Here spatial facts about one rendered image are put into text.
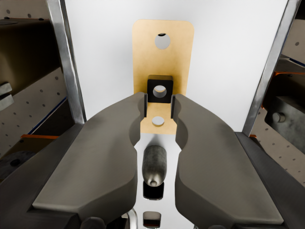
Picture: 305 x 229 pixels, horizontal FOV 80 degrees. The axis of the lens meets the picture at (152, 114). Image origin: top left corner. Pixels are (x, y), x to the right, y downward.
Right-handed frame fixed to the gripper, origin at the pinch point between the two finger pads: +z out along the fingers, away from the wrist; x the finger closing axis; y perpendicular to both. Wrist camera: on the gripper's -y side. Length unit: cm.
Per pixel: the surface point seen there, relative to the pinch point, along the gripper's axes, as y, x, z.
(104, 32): -2.3, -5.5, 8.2
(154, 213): 29.0, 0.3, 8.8
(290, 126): 6.0, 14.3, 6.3
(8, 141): 40, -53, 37
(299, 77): 3.0, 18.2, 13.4
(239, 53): -1.0, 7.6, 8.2
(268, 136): 31, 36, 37
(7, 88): 1.5, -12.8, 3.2
